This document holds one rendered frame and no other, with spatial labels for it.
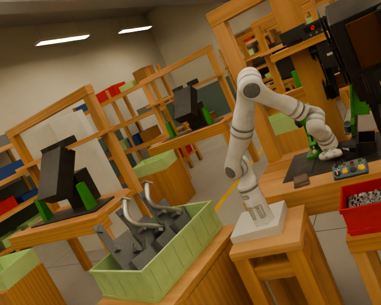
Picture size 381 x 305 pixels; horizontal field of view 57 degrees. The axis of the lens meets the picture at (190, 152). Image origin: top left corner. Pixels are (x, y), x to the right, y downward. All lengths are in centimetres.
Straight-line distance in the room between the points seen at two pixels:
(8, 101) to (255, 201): 785
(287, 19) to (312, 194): 103
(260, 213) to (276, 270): 25
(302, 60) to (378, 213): 110
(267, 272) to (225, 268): 30
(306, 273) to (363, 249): 25
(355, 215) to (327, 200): 36
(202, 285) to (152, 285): 24
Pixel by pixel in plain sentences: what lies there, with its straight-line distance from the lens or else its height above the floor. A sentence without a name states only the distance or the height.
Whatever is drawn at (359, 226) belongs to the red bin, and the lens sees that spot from 151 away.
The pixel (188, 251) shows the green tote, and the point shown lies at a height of 85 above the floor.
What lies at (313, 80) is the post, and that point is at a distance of 225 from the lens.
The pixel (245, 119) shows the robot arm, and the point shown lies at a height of 138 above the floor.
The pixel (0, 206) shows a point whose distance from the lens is 761.
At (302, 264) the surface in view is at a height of 74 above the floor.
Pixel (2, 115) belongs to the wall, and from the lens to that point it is 876.
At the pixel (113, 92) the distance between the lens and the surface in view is 771.
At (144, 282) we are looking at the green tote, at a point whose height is 90.
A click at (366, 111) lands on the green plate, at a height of 112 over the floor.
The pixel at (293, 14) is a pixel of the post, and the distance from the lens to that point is 223.
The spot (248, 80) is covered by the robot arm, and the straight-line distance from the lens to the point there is 125.
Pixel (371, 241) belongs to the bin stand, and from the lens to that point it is 151.
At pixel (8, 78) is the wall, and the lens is 921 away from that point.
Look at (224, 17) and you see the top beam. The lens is 233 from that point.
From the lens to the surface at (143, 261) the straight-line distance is 185.
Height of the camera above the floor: 160
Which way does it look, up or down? 10 degrees down
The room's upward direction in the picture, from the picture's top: 25 degrees counter-clockwise
